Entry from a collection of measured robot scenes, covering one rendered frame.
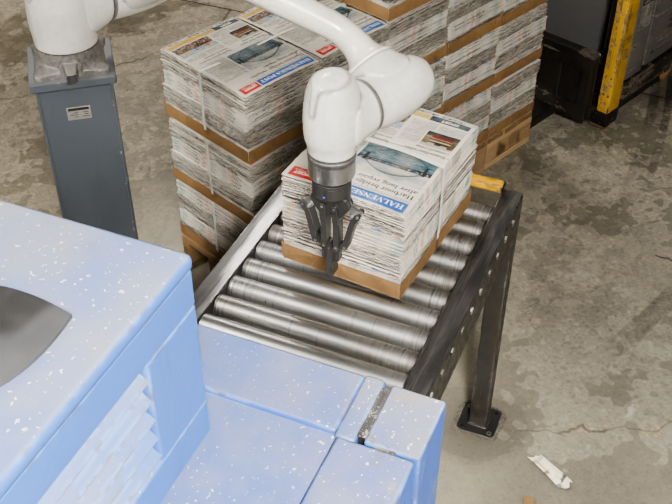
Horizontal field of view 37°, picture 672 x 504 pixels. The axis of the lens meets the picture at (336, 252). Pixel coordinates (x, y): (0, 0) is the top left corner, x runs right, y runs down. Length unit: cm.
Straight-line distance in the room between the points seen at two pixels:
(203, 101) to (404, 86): 115
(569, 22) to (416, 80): 247
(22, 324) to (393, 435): 34
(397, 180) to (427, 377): 40
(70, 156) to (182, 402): 186
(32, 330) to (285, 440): 27
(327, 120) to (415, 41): 150
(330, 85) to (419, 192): 38
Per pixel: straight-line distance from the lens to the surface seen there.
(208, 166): 302
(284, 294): 212
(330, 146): 178
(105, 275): 74
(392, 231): 200
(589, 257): 356
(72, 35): 249
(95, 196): 271
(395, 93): 183
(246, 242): 226
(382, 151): 214
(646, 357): 325
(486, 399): 285
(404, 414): 90
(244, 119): 277
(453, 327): 206
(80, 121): 258
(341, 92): 174
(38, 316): 72
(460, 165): 219
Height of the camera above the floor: 223
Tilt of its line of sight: 40 degrees down
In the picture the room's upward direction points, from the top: straight up
